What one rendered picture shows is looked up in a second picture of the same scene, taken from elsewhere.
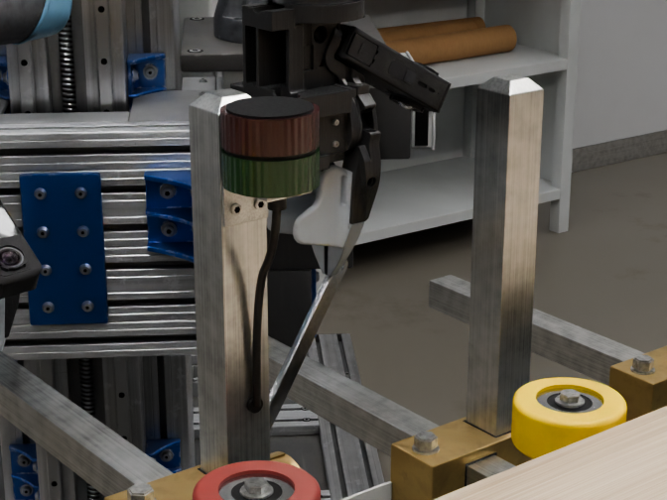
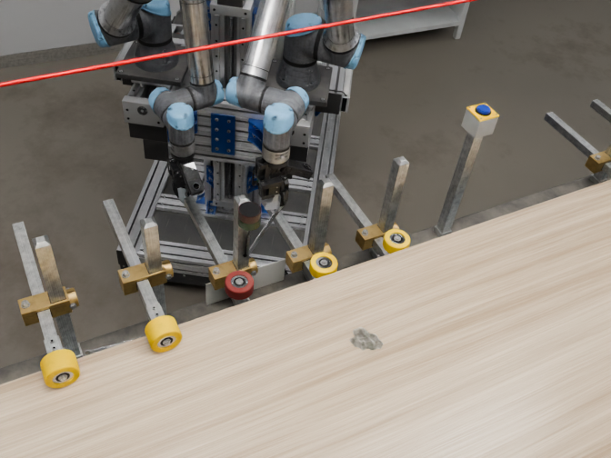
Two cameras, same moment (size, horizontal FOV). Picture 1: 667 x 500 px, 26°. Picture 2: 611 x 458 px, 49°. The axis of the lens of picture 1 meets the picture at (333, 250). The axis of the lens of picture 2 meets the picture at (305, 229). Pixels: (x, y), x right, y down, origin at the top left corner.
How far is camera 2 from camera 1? 109 cm
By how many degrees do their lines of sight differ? 27
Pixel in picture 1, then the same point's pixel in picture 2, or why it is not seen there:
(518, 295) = (322, 226)
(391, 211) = (385, 24)
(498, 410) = (315, 249)
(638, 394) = (361, 240)
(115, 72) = not seen: hidden behind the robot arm
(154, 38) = not seen: hidden behind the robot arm
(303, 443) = (311, 154)
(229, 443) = (238, 262)
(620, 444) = (329, 281)
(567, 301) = (443, 80)
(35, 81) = (220, 74)
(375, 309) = (365, 71)
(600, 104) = not seen: outside the picture
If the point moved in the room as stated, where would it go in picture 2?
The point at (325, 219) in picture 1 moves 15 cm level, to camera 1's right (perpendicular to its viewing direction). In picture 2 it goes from (273, 204) to (325, 214)
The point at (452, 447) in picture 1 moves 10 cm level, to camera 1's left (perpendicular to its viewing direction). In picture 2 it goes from (300, 256) to (268, 249)
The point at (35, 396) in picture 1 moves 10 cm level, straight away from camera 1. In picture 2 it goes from (199, 221) to (202, 198)
